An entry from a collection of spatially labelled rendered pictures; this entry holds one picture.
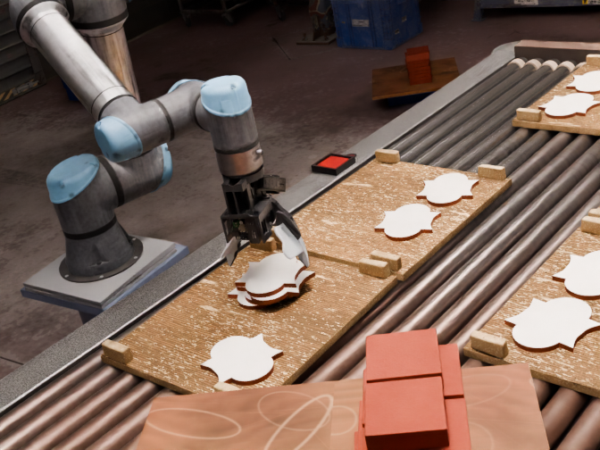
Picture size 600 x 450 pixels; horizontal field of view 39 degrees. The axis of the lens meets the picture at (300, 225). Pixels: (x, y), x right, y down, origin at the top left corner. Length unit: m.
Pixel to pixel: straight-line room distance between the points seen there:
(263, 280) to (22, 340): 2.17
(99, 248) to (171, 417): 0.77
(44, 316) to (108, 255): 1.85
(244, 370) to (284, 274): 0.24
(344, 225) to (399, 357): 0.97
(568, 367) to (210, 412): 0.52
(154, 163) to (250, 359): 0.63
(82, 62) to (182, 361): 0.53
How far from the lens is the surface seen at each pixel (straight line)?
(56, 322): 3.63
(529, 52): 2.63
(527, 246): 1.63
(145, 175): 1.87
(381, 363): 0.79
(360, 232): 1.71
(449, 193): 1.79
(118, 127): 1.40
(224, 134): 1.38
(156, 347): 1.50
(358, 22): 6.17
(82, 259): 1.89
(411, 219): 1.71
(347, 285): 1.54
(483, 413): 1.07
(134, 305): 1.69
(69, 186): 1.82
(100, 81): 1.48
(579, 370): 1.30
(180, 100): 1.44
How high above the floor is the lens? 1.74
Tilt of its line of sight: 27 degrees down
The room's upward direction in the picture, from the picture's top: 12 degrees counter-clockwise
